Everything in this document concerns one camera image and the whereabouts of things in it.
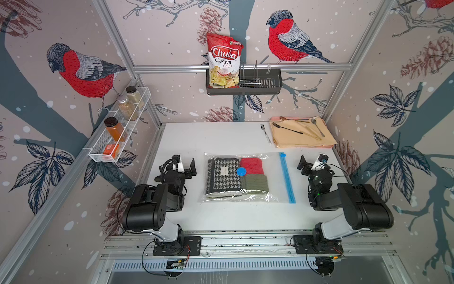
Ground red knitted scarf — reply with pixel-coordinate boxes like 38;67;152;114
240;157;264;175

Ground olive green knitted scarf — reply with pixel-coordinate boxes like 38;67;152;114
240;174;269;194

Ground clear plastic vacuum bag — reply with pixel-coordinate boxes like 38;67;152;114
202;152;296;204

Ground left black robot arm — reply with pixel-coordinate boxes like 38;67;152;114
122;155;202;256

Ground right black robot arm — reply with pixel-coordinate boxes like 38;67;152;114
293;155;394;256

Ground black white houndstooth scarf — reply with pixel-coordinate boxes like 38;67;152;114
205;157;243;199

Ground blue vacuum bag valve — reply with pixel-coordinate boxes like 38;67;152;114
236;167;247;176

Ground red Chuba chips bag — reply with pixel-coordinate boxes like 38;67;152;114
206;33;243;89

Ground beige tongs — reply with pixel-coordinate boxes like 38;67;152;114
296;120;322;140

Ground beige cloth napkin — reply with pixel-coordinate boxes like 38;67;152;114
269;117;338;149

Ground silver spoon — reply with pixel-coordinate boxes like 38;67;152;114
311;118;325;137

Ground black fork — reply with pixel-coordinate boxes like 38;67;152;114
272;122;305;134

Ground gold spoon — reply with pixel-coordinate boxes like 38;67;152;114
279;116;311;123

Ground pink tray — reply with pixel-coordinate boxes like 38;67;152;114
270;116;318;123

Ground small orange box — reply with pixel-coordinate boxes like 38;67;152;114
103;143;121;159

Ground orange spice jar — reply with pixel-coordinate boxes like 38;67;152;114
104;117;127;142

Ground beige spice jar middle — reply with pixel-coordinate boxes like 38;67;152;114
117;95;138;121

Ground beige spice jar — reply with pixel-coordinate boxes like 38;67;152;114
117;95;138;121
126;86;145;110

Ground beige spice jar rear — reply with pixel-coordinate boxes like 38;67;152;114
126;86;145;110

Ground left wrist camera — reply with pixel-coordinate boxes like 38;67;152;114
172;155;184;173

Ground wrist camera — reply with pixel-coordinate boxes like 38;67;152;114
172;155;184;173
312;153;329;171

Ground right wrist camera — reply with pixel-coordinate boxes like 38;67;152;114
312;153;329;171

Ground white handled fork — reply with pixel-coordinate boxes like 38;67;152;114
260;124;273;145

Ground clear acrylic wall shelf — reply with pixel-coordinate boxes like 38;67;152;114
89;86;151;168

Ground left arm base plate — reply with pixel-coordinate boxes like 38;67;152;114
153;236;202;256

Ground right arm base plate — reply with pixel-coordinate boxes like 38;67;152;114
290;235;344;255

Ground black wall basket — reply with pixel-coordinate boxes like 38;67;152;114
206;69;283;96

